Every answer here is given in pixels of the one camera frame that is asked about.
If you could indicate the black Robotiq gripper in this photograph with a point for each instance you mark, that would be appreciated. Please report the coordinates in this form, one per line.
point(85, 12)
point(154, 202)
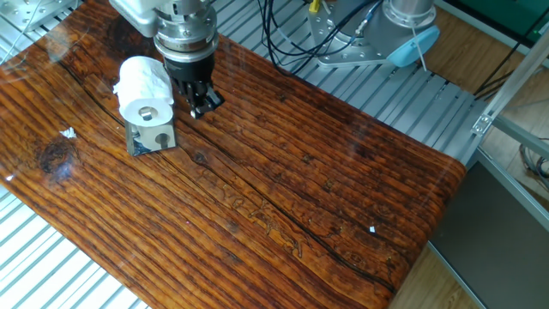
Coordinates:
point(191, 70)

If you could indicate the white toilet paper roll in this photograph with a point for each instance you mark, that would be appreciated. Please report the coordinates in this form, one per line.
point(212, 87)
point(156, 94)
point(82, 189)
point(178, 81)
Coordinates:
point(141, 86)

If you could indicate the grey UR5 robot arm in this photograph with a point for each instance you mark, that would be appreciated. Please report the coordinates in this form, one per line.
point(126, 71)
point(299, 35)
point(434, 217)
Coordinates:
point(386, 38)

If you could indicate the metal roll holder base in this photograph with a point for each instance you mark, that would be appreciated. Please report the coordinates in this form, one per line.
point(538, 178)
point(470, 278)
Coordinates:
point(143, 146)

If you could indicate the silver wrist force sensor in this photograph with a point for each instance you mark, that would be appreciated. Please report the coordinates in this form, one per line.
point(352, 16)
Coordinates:
point(184, 34)

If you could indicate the wood-grain table cover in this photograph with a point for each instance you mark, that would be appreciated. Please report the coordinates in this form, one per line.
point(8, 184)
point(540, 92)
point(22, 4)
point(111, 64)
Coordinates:
point(257, 171)

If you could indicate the white tissue scrap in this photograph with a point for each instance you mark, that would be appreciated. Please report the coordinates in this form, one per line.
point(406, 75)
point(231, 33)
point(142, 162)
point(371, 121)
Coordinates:
point(68, 133)

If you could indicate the yellow clip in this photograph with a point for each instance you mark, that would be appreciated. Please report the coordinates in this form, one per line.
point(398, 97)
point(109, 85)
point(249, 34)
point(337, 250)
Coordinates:
point(314, 6)

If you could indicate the perforated aluminium plate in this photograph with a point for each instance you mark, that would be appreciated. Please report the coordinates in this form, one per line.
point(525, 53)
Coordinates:
point(25, 10)

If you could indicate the white zip tie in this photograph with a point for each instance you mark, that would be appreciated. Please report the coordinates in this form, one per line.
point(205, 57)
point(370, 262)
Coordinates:
point(419, 49)

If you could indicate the green workbench top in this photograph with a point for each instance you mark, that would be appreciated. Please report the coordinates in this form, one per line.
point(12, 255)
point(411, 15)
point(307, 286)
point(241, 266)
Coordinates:
point(506, 13)

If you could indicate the grey floor mat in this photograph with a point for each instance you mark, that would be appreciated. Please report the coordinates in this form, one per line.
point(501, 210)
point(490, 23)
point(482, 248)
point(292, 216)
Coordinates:
point(493, 257)

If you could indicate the aluminium frame post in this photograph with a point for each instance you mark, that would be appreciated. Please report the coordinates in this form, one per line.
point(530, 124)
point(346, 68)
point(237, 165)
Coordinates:
point(510, 86)

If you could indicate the aluminium frame rail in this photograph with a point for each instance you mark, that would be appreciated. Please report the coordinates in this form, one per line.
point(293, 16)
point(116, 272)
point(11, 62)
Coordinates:
point(514, 193)
point(523, 135)

